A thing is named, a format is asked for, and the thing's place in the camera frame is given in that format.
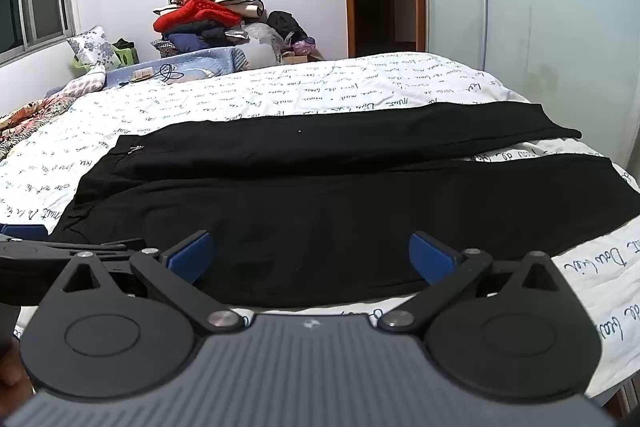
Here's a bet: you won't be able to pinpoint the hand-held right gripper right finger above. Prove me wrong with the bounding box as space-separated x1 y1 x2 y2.
375 231 571 334

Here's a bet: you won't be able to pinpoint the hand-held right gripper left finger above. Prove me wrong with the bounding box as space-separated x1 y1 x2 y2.
59 229 247 334

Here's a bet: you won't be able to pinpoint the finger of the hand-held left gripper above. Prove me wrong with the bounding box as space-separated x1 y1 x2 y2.
0 236 147 293

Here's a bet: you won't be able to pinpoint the black pants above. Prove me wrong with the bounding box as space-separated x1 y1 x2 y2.
50 103 627 309

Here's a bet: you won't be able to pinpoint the person's left hand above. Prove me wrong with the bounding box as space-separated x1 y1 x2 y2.
0 336 35 395

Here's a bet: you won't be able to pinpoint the pink floral blanket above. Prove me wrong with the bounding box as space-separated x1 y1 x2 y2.
0 69 109 160

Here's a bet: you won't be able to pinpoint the white script-printed bed sheet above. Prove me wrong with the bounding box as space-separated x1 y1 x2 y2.
0 52 640 404

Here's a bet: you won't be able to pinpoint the green plastic stool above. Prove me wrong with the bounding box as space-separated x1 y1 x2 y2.
70 39 139 74

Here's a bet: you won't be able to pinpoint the navy blue garment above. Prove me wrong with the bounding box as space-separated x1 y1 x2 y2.
161 31 232 54

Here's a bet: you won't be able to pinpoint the grey floral pillow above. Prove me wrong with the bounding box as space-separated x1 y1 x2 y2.
66 25 119 71

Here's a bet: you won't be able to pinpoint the cardboard box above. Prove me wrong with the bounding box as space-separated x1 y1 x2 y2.
280 49 327 66

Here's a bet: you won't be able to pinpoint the clear plastic bag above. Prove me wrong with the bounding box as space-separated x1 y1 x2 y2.
243 22 287 67

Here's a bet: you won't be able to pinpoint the red garment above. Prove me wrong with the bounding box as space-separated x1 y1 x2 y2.
153 0 242 34

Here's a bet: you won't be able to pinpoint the black bag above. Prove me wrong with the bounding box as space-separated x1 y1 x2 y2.
267 10 309 44

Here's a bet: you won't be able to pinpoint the pale sliding-door wardrobe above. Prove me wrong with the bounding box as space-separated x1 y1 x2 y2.
419 0 640 175

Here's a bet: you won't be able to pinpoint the black cable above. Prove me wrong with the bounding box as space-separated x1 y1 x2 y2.
154 63 185 84

